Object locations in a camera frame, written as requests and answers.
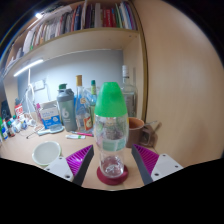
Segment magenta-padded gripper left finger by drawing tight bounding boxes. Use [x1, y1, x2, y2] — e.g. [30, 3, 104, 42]
[43, 144, 95, 187]

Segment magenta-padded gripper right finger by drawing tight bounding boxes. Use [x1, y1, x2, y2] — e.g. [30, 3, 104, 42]
[130, 143, 184, 187]

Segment clear bottle with green cap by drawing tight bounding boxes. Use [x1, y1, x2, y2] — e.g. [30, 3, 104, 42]
[93, 81, 130, 179]

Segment white pen with green cap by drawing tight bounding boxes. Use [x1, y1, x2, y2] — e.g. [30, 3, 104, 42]
[65, 134, 87, 140]

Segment pink pen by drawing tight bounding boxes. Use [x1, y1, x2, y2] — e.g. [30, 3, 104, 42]
[69, 130, 95, 138]

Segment light blue hairbrush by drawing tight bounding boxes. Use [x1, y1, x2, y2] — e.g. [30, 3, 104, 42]
[37, 124, 65, 136]

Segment brown mug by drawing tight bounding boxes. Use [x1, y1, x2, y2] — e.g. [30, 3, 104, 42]
[125, 116, 163, 149]

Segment blue and white box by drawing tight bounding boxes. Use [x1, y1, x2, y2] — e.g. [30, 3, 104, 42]
[39, 102, 63, 130]

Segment flat round red coaster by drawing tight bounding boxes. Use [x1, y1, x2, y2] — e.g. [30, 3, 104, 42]
[96, 164, 130, 186]

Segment pink pouch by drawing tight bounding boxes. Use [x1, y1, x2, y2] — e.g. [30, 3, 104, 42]
[34, 102, 43, 121]

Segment clear bottle with yellow cap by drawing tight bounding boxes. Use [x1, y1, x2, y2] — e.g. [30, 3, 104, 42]
[74, 74, 94, 132]

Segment red and white container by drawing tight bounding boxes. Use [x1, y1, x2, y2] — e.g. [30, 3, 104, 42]
[13, 103, 25, 118]

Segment slim bottle with green cap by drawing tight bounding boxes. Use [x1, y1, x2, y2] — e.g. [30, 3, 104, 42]
[89, 79, 98, 125]

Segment tall clear glass bottle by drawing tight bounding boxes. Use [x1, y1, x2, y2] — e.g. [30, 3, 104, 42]
[119, 64, 139, 118]

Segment wooden shelf unit with books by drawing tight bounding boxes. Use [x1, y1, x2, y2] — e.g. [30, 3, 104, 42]
[0, 0, 148, 121]

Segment white mug with green handle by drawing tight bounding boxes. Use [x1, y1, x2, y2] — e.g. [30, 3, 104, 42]
[31, 140, 63, 167]

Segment white wall power strip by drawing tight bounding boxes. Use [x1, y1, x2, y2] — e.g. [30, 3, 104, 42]
[33, 79, 46, 92]

